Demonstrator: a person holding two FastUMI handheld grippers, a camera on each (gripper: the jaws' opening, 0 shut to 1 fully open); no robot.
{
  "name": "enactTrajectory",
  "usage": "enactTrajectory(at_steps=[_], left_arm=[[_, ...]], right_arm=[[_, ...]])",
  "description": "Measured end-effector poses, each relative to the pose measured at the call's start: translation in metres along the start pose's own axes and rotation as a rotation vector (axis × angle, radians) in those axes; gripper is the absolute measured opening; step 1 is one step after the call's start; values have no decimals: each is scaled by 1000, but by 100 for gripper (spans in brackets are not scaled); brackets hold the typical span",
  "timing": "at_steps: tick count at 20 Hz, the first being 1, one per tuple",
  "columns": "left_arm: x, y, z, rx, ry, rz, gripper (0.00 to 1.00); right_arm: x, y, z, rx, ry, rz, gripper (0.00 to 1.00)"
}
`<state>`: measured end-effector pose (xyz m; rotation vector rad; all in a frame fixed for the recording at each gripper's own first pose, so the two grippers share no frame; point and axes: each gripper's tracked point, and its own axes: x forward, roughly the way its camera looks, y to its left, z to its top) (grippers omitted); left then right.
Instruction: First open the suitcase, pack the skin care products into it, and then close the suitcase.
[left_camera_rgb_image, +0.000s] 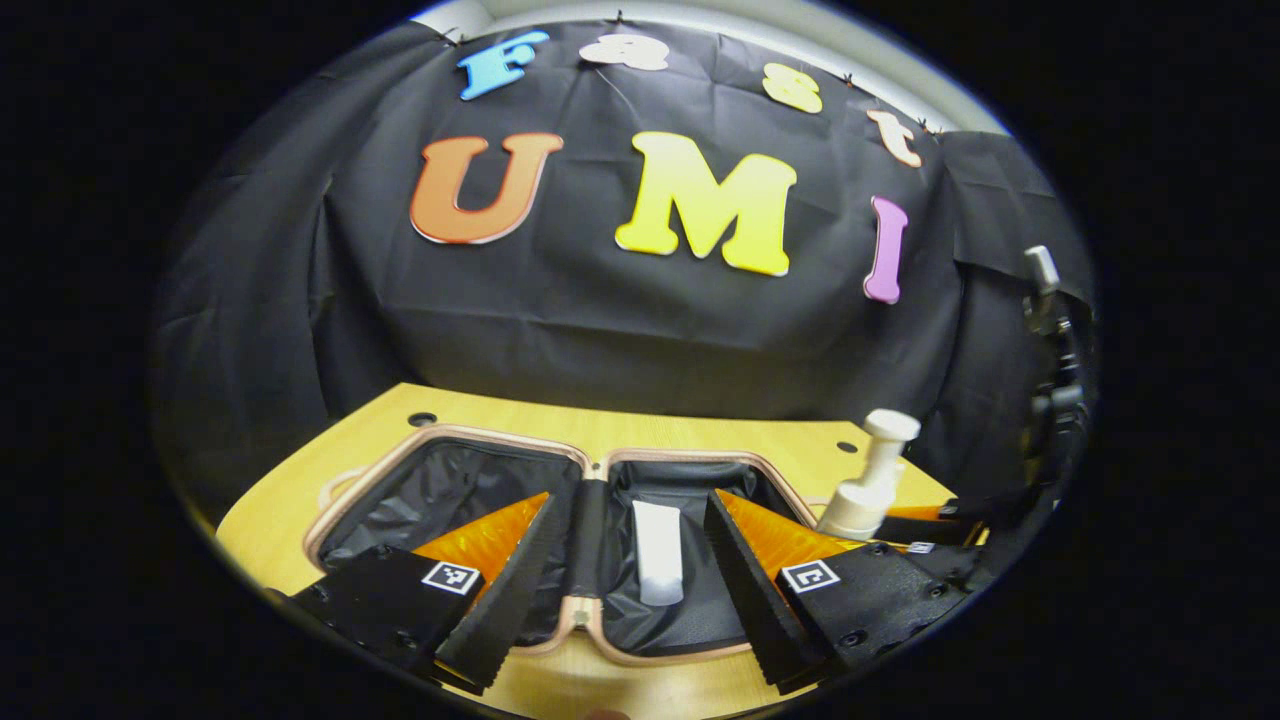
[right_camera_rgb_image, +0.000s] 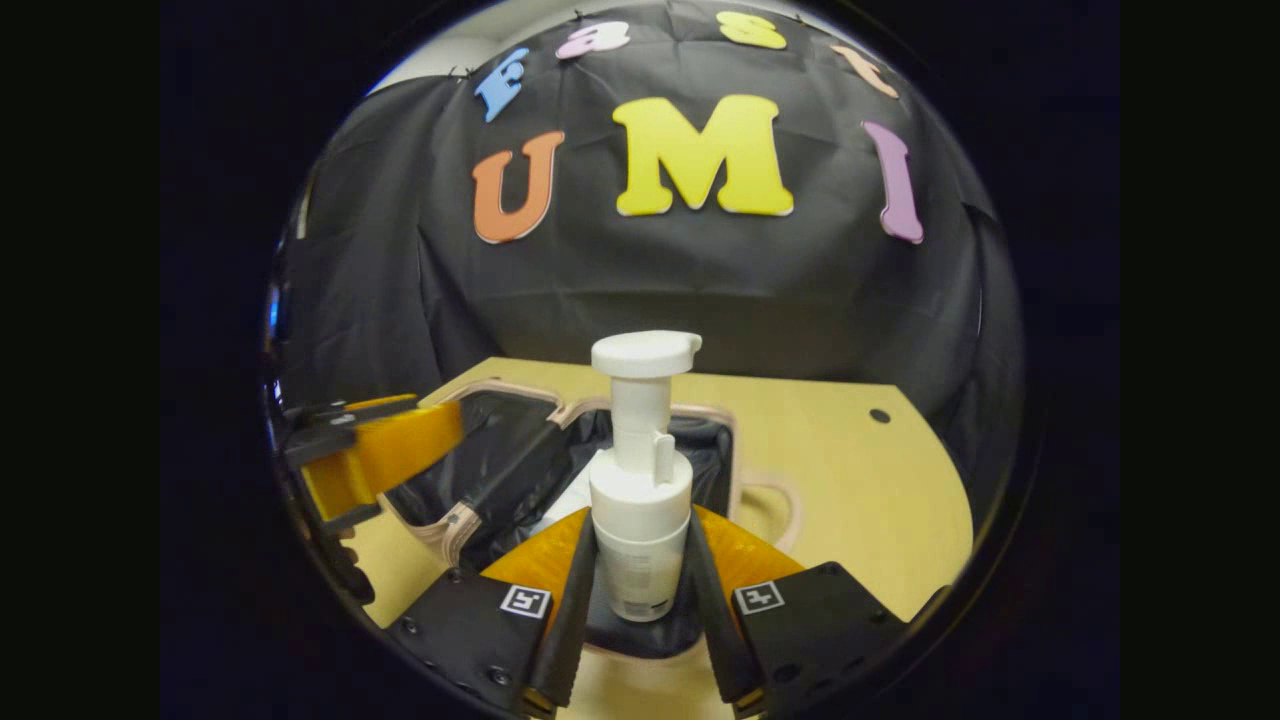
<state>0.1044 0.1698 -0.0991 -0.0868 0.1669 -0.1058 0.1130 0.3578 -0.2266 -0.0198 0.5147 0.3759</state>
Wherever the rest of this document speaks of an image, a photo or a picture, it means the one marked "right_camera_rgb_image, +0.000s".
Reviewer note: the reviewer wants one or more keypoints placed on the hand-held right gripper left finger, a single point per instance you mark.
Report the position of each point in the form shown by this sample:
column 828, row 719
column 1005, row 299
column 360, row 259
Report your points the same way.
column 565, row 640

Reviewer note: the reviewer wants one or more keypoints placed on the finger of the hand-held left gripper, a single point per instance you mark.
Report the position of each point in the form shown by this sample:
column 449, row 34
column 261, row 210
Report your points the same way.
column 400, row 450
column 380, row 402

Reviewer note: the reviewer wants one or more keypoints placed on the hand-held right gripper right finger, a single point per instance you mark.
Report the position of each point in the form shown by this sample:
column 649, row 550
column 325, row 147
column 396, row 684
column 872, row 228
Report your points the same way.
column 720, row 640

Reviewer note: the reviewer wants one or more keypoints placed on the pink suitcase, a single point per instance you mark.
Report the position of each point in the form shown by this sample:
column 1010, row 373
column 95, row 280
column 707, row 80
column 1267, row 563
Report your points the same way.
column 500, row 440

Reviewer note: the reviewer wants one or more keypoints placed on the white pump bottle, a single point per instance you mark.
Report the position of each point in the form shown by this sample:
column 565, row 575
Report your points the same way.
column 640, row 500

